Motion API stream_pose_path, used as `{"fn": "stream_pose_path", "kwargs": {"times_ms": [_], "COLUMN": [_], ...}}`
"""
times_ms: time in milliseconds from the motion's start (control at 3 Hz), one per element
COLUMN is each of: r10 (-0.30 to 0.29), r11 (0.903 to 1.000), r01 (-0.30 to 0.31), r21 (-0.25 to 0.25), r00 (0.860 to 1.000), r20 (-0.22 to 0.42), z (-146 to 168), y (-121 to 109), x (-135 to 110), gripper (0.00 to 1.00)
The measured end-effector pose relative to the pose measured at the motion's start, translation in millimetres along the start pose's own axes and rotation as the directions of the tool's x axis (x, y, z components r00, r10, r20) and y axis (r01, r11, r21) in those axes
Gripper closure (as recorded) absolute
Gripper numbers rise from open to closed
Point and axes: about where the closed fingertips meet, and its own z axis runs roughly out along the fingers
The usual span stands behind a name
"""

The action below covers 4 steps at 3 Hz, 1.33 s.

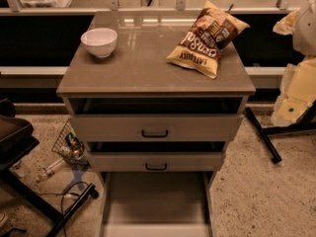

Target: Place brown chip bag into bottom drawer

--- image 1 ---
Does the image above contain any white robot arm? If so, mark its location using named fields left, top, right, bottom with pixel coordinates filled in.
left=271, top=0, right=316, bottom=126

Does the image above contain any middle drawer with black handle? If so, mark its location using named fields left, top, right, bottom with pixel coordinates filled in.
left=87, top=152, right=224, bottom=172

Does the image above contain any drawer with black handle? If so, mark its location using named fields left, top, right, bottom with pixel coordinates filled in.
left=70, top=115, right=243, bottom=142
left=87, top=152, right=224, bottom=172

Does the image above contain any black cable on floor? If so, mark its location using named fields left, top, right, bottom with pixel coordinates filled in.
left=35, top=181, right=91, bottom=237

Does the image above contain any top drawer with black handle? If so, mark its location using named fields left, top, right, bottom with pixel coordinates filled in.
left=70, top=115, right=243, bottom=142

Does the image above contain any clear plastic bottle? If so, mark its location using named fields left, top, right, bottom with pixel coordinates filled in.
left=36, top=158, right=66, bottom=182

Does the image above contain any white ceramic bowl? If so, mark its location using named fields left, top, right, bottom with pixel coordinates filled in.
left=81, top=28, right=118, bottom=58

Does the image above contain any blue tape cross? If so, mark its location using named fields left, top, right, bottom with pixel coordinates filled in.
left=64, top=164, right=89, bottom=192

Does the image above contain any wire mesh basket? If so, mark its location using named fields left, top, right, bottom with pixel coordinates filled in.
left=52, top=120, right=88, bottom=166

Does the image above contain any grey drawer cabinet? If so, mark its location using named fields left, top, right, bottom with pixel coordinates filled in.
left=57, top=12, right=255, bottom=237

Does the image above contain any open bottom drawer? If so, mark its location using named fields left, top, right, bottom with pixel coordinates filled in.
left=98, top=172, right=215, bottom=237

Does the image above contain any black stand leg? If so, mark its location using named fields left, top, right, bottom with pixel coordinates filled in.
left=245, top=101, right=316, bottom=164

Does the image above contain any black cart frame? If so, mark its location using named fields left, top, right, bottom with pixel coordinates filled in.
left=0, top=99, right=99, bottom=237

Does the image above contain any brown yellow chip bag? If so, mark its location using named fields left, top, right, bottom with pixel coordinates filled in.
left=167, top=0, right=249, bottom=79

